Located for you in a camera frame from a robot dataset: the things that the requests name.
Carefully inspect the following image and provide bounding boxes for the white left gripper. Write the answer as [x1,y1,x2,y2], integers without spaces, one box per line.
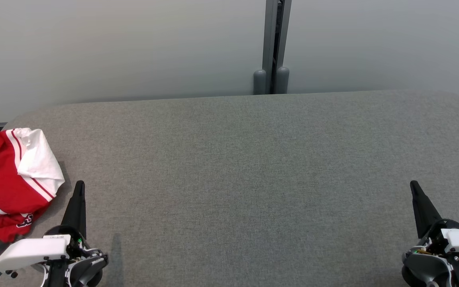
[0,180,86,272]

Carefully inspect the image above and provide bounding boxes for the grey fabric sofa cushion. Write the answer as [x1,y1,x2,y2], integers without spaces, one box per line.
[0,90,459,287]

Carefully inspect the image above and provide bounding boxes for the grey vertical partition post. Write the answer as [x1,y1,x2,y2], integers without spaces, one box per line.
[262,0,292,94]

